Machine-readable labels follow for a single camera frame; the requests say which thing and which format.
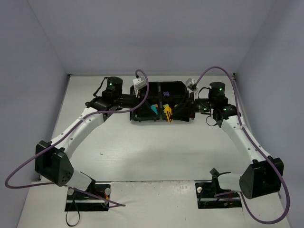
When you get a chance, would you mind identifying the turquoise lego block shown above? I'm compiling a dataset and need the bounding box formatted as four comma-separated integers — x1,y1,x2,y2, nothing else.
151,104,158,114

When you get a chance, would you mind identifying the yellow orange lego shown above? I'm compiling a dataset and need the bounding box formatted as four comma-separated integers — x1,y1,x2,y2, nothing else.
164,106,172,123

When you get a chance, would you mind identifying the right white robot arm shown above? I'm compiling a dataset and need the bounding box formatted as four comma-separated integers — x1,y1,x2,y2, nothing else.
165,82,284,199

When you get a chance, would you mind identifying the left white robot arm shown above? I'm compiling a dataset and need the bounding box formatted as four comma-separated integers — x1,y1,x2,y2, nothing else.
35,76,149,192

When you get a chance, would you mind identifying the black four-compartment bin tray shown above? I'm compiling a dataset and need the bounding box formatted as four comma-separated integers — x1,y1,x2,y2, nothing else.
130,81,191,122

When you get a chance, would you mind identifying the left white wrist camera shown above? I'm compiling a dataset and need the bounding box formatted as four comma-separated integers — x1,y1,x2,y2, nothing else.
133,77,149,98

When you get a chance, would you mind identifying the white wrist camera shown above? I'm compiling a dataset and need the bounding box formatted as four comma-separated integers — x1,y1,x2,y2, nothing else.
186,78,198,91
133,77,149,98

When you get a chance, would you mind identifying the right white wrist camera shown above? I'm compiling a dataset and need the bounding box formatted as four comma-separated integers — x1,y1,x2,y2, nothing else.
186,78,198,91

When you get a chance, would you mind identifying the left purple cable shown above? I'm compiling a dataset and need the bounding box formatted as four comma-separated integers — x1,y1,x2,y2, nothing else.
4,69,150,209

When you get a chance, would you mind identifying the purple cable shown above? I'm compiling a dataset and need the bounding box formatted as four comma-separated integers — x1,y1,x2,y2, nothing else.
4,69,150,209
196,66,291,224

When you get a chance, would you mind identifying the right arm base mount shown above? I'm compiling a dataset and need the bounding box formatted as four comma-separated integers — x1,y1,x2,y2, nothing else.
195,181,242,209

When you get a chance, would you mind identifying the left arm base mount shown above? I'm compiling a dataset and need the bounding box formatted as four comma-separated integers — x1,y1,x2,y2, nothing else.
65,182,111,212

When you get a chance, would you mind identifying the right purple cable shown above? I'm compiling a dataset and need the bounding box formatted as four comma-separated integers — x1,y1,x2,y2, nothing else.
196,66,291,224

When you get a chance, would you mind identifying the black loop cable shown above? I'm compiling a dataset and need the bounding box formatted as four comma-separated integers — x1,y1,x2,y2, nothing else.
66,200,81,227

